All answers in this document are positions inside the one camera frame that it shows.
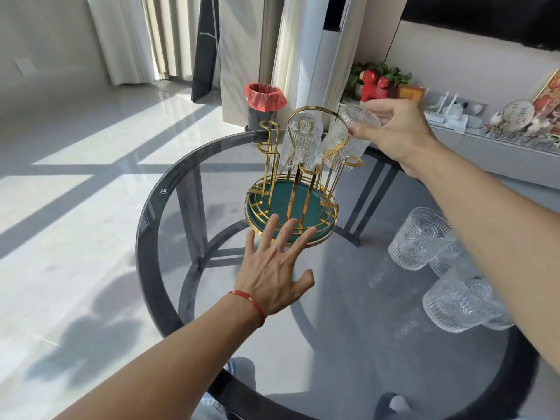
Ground person's shoe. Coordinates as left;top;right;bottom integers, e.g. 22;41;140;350
375;392;413;420

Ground green potted plant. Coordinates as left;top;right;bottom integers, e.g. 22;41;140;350
347;60;413;101

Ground gold rack with green tray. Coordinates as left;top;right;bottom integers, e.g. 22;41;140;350
244;106;365;249

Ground round decorative plate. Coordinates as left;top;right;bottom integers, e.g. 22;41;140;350
489;99;536;132

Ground clear embossed glass cup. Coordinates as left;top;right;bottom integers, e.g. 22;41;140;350
388;207;456;272
279;112;325;172
483;293;515;331
422;266;500;334
429;239;470;277
323;121;356;172
339;103;382;132

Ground red horse figurine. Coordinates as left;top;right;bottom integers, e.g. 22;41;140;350
359;69;393;104

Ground orange gold framed box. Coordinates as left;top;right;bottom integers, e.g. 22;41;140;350
395;84;427;104

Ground black television screen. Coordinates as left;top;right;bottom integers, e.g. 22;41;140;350
400;0;560;51

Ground white standing air conditioner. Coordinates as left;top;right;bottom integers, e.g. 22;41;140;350
271;0;369;141

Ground beige curtain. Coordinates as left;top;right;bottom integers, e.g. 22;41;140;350
87;0;203;86

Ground person's left forearm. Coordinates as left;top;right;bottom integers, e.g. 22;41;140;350
52;296;265;420

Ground black bin with red bag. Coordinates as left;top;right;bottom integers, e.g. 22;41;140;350
244;82;288;132

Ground red string bracelet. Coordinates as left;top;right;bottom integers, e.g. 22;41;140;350
228;290;267;328

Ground person's right hand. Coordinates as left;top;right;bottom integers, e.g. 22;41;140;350
349;99;443;178

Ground person's right forearm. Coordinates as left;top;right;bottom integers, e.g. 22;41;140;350
405;142;560;375

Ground white router with antennas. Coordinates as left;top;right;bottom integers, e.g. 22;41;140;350
423;92;470;134

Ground person's blue jeans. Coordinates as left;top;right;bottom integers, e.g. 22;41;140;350
191;356;257;420

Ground gold framed picture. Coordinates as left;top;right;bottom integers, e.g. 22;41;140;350
531;68;560;137

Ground person's left hand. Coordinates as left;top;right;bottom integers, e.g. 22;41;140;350
235;214;316;320

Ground grey sideboard cabinet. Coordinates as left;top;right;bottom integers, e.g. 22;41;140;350
338;99;560;191

